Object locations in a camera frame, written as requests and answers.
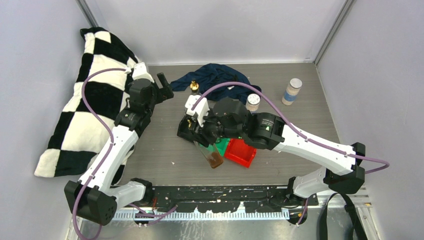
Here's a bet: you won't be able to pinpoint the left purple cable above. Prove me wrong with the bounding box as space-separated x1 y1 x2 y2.
72 67 133 240

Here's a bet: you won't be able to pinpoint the black plastic bin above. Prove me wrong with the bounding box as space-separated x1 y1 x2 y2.
177 115 208 146

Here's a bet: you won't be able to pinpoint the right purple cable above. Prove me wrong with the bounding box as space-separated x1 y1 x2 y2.
192 81 391 226

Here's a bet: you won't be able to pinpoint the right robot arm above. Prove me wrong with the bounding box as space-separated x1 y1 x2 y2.
184 95 365 205

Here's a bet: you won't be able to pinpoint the clear glass cruet gold spout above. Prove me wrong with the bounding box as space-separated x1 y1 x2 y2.
189 80 200 96

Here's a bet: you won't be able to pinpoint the spice jar plain lid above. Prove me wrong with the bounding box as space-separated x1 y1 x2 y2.
281 78 303 106

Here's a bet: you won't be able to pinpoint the spice jar perforated lid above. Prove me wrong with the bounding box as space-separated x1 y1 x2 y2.
245 93 261 112

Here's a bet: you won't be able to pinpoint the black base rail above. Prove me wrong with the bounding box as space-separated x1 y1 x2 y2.
133 185 306 213

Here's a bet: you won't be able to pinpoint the brown oil cruet gold spout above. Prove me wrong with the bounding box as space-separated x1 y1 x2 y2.
187 117 224 169

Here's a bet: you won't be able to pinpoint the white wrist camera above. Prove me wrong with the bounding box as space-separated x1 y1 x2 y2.
131 62 155 83
184 95 210 128

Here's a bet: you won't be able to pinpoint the green plastic bin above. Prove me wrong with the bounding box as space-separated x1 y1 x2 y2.
215 138 230 156

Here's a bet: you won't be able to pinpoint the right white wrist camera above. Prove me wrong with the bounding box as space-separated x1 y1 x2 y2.
184 95 210 128

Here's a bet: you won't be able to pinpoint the purple cable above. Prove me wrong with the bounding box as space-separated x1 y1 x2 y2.
72 67 133 240
192 81 391 226

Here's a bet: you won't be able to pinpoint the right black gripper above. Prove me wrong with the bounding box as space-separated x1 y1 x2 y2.
188 107 244 147

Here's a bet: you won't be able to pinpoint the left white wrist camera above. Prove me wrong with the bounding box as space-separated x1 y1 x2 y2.
131 62 155 83

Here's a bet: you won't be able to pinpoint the black strap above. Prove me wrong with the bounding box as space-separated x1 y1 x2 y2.
318 192 369 240

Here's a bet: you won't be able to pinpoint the red plastic bin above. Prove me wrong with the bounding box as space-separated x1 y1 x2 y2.
224 138 257 168

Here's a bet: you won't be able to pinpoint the dark blue shorts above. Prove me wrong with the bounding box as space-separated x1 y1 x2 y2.
170 63 254 104

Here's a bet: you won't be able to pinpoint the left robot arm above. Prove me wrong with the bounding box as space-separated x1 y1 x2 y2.
64 72 174 226

